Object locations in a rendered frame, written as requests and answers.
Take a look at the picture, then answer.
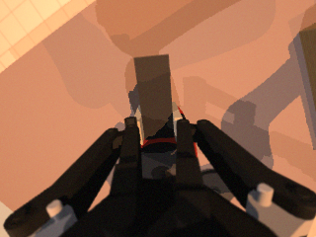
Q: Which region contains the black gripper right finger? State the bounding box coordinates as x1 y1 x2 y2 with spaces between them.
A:
172 102 316 237

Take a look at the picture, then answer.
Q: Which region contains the red kettle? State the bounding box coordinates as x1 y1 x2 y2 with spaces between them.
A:
133 54 177 180

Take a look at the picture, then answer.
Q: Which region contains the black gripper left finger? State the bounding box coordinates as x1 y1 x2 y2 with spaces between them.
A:
3 105 144 237

